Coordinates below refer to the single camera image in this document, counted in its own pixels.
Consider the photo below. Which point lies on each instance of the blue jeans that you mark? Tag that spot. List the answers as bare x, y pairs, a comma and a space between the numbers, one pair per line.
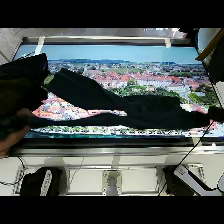
150, 110

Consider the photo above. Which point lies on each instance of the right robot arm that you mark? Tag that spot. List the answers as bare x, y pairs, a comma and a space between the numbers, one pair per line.
190, 178

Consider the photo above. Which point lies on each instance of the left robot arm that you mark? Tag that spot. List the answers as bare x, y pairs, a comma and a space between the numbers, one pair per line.
35, 181

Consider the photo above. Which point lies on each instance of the dark olive garment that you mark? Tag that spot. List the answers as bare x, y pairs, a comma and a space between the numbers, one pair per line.
16, 96

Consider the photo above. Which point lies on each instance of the black garment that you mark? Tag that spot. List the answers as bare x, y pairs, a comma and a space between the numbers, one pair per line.
218, 63
23, 68

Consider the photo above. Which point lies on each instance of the tan garment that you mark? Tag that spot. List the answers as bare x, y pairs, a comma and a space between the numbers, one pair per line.
10, 144

